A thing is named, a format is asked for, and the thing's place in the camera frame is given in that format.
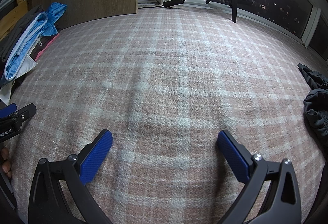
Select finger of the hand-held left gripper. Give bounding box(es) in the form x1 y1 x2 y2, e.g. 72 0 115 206
0 103 17 119
10 103 37 124

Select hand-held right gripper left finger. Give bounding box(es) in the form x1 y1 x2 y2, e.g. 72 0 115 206
28 129 113 224

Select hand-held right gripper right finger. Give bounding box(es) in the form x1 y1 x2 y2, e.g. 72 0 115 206
216 130 301 224

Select person's left hand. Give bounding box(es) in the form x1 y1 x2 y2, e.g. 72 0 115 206
0 147 13 179

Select white cloth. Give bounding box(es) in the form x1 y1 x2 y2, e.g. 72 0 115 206
0 57 36 106

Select pink garment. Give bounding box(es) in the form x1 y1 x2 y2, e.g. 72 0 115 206
33 33 60 60

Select dark grey jacket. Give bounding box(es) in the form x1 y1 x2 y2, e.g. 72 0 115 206
0 5 44 63

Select black garment yellow stripes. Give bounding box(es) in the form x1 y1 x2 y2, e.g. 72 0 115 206
303 89 328 145

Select light blue jacket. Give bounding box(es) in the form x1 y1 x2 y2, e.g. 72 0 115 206
5 2 67 81

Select knotty pine board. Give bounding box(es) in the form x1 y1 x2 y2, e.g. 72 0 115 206
0 0 32 40

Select pink white plaid blanket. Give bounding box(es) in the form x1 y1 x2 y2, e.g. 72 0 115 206
8 5 326 224

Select dark grey garment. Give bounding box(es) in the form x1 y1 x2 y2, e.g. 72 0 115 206
297 63 328 88

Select black power brick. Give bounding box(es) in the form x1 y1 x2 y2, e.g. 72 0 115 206
163 0 184 8

